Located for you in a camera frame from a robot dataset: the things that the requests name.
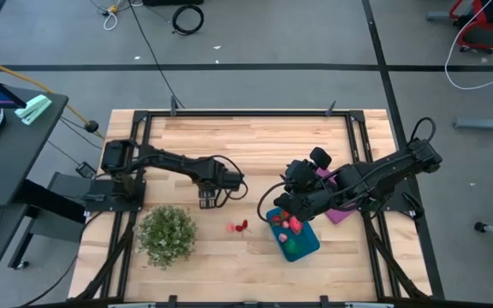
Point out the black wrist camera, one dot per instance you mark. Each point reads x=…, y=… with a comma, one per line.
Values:
x=231, y=179
x=320, y=157

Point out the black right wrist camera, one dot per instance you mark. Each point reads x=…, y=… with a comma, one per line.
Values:
x=320, y=157

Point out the small black floor box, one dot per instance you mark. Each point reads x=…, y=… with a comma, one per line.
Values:
x=86, y=169

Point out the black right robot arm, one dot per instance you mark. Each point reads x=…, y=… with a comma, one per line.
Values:
x=379, y=171

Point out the dark grey floor box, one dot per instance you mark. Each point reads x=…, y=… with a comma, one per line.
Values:
x=64, y=186

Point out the green artificial potted plant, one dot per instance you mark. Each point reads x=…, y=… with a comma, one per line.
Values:
x=166, y=236

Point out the mint green stapler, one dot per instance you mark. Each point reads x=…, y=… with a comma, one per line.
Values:
x=32, y=109

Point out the grey metal table foot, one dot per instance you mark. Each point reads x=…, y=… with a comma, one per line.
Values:
x=486, y=124

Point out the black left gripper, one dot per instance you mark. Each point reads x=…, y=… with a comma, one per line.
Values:
x=208, y=175

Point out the dark grey desk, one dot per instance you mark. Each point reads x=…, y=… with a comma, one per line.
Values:
x=11, y=162

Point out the red toy cherry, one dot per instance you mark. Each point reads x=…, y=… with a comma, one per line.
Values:
x=239, y=228
x=245, y=223

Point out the small pink toy fruit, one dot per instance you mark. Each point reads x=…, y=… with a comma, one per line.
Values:
x=286, y=224
x=282, y=238
x=230, y=227

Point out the green toy bell pepper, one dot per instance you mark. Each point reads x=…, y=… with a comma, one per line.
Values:
x=291, y=246

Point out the teal plastic tupperware container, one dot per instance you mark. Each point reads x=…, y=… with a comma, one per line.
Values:
x=307, y=249

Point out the black desk leg base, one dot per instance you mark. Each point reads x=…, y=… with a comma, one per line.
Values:
x=21, y=250

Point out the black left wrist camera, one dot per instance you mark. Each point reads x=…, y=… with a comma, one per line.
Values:
x=231, y=179

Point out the black metal table frame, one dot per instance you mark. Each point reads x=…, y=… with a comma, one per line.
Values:
x=251, y=113

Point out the red toy strawberry green leaves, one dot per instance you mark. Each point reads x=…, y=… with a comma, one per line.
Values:
x=276, y=219

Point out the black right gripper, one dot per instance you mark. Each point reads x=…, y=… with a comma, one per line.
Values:
x=300, y=197

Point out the plain red toy strawberry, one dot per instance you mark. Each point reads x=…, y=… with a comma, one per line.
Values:
x=296, y=226

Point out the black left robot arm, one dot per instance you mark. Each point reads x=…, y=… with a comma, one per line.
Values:
x=174, y=161

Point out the purple flat container lid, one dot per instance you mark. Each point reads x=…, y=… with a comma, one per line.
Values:
x=338, y=216

